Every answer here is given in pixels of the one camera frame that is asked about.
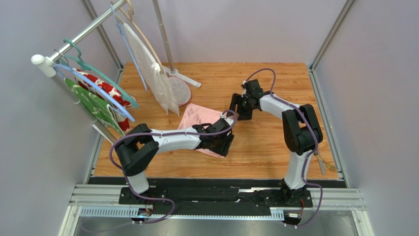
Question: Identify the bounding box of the pink cloth napkin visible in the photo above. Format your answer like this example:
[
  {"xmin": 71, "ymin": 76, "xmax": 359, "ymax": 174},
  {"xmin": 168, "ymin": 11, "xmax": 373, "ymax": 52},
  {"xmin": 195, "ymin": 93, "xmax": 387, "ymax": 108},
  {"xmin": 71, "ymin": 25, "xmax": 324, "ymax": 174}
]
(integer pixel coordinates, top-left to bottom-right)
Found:
[{"xmin": 177, "ymin": 103, "xmax": 230, "ymax": 159}]

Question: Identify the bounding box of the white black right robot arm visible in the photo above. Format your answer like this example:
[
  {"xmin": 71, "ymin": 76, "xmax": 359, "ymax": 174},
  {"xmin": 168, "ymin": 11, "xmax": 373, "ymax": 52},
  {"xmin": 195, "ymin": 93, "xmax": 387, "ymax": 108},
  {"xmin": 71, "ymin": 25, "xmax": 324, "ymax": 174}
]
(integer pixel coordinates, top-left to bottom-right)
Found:
[{"xmin": 230, "ymin": 80, "xmax": 323, "ymax": 206}]

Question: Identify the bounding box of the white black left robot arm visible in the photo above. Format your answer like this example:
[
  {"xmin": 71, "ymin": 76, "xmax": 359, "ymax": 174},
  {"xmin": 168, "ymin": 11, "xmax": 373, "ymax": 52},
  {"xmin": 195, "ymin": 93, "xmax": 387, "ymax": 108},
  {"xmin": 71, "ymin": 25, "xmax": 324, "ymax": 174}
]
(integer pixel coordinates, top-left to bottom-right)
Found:
[{"xmin": 111, "ymin": 118, "xmax": 236, "ymax": 194}]

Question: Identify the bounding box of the red floral white cloth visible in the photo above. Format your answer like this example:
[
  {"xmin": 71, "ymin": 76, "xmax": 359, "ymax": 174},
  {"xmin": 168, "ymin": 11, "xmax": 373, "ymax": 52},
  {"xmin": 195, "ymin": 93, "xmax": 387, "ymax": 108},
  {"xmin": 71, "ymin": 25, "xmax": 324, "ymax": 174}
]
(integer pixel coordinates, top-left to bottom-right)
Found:
[{"xmin": 64, "ymin": 68, "xmax": 133, "ymax": 136}]

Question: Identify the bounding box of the green patterned cloth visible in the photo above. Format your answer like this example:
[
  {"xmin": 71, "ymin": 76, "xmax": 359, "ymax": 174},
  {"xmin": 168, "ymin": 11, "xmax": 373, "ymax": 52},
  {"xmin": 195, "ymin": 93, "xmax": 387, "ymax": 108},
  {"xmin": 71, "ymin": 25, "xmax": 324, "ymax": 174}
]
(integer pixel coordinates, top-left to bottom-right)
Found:
[{"xmin": 64, "ymin": 78, "xmax": 124, "ymax": 136}]

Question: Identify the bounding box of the light blue thin hanger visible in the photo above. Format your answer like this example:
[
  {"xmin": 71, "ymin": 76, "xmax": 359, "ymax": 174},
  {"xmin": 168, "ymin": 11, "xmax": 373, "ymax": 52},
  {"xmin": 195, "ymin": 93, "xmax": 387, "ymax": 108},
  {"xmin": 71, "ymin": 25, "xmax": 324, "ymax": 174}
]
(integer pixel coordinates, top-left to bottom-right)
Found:
[{"xmin": 110, "ymin": 1, "xmax": 148, "ymax": 91}]

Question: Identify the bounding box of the beige hanger with white cloth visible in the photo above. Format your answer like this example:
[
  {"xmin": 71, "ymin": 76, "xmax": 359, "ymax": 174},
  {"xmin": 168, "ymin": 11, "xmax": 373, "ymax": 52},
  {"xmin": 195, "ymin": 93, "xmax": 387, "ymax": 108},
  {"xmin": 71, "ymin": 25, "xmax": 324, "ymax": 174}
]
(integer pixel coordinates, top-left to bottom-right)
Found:
[{"xmin": 119, "ymin": 0, "xmax": 180, "ymax": 115}]

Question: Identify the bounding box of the teal plastic hanger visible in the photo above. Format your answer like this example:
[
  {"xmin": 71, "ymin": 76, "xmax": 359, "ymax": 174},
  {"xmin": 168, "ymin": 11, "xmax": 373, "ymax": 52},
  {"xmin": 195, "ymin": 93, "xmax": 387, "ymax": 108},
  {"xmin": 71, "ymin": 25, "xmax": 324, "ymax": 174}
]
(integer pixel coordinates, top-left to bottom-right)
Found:
[{"xmin": 63, "ymin": 39, "xmax": 139, "ymax": 109}]

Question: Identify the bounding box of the blue plastic hanger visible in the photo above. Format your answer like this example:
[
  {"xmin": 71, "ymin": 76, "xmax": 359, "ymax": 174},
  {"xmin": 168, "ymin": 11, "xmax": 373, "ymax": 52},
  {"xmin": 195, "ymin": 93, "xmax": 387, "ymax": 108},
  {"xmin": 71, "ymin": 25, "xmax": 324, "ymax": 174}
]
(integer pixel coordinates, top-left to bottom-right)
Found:
[{"xmin": 52, "ymin": 63, "xmax": 135, "ymax": 121}]

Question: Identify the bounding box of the metal clothes rack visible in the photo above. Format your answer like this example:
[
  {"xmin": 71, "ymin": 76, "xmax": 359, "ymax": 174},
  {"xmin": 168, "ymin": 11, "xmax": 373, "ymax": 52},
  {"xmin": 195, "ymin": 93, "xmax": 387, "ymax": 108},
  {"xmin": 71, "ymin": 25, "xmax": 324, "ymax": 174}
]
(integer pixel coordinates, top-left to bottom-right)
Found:
[{"xmin": 30, "ymin": 0, "xmax": 202, "ymax": 145}]

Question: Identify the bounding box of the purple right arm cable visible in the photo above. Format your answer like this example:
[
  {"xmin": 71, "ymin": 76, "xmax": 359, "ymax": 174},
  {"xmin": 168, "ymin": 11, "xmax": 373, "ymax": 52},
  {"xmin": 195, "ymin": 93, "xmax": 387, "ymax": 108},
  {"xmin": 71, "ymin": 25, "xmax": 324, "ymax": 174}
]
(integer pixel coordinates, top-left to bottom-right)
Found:
[{"xmin": 243, "ymin": 68, "xmax": 324, "ymax": 229}]

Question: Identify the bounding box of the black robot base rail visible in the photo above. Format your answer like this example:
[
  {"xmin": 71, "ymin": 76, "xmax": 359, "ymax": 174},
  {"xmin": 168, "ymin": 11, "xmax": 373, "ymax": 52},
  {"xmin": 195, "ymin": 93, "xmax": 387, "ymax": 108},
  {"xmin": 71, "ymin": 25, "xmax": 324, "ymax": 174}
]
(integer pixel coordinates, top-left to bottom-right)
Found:
[{"xmin": 119, "ymin": 178, "xmax": 313, "ymax": 216}]

